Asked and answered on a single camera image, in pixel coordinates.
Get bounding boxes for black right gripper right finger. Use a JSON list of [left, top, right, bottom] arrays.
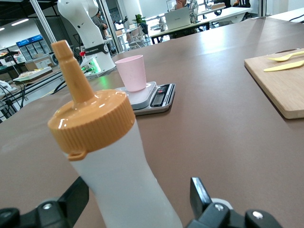
[[185, 177, 283, 228]]

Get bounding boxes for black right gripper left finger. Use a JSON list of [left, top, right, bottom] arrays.
[[0, 177, 90, 228]]

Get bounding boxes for squeeze bottle with orange cap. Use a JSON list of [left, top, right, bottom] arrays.
[[47, 39, 183, 228]]

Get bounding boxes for pink plastic cup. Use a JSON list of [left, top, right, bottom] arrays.
[[114, 55, 147, 93]]

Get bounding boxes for brown table cover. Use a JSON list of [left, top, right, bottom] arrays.
[[0, 16, 304, 228]]

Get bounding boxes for silver digital kitchen scale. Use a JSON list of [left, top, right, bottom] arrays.
[[114, 81, 176, 116]]

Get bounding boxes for tray with food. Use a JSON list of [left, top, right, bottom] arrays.
[[13, 66, 53, 83]]

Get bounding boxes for wooden cutting board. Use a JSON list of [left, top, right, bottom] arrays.
[[244, 48, 304, 120]]

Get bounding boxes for yellow plastic knife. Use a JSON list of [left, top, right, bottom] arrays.
[[263, 60, 304, 73]]

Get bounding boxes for glass door display fridge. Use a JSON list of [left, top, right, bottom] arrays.
[[16, 34, 52, 63]]

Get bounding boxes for yellow plastic fork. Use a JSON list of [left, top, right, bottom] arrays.
[[267, 50, 304, 63]]

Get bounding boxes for silver laptop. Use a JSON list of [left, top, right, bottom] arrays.
[[164, 7, 192, 31]]

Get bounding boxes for standing person in dark clothes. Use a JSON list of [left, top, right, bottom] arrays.
[[91, 11, 108, 40]]

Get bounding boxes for white office desk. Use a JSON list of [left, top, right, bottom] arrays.
[[150, 6, 254, 45]]

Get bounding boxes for seated person in plaid shirt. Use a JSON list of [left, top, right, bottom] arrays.
[[175, 0, 199, 24]]

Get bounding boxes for green potted plant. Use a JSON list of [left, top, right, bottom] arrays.
[[132, 13, 147, 24]]

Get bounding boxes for aluminium frame pole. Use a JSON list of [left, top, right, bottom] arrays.
[[29, 0, 58, 45]]

